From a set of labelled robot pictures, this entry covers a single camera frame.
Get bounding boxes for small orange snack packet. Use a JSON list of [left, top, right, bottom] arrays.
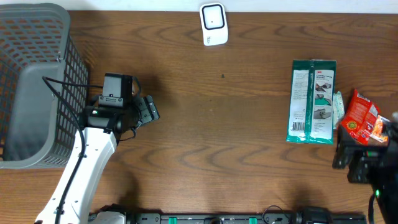
[[370, 115, 390, 143]]

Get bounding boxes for large red snack bag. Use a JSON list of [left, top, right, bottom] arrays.
[[340, 89, 380, 145]]

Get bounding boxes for teal wet wipes packet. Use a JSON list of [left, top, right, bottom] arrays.
[[333, 91, 345, 129]]

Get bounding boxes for green white packet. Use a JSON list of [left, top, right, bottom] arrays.
[[286, 59, 336, 144]]

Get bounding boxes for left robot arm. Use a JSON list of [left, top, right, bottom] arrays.
[[35, 95, 160, 223]]

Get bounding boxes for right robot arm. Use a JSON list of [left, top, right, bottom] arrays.
[[332, 122, 397, 224]]

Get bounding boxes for white barcode scanner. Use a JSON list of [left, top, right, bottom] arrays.
[[199, 2, 229, 47]]

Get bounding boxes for grey plastic mesh basket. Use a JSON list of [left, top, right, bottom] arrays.
[[1, 3, 89, 169]]

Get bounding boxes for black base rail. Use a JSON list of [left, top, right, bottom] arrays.
[[88, 212, 368, 224]]

